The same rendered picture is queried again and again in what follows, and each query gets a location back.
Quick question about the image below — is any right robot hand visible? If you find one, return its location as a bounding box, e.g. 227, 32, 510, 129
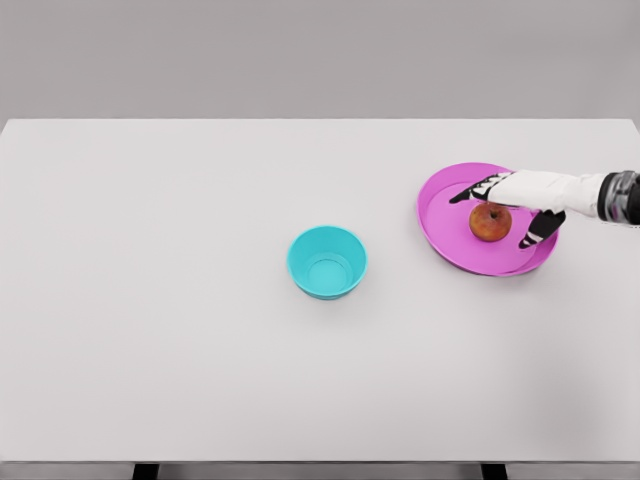
448, 169, 575, 250

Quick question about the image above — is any red apple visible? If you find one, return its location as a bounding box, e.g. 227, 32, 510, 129
468, 204, 513, 243

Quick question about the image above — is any pink plate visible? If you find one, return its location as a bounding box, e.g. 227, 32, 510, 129
416, 161, 560, 278

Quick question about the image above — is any blue bowl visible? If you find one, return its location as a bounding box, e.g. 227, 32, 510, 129
286, 225, 369, 302

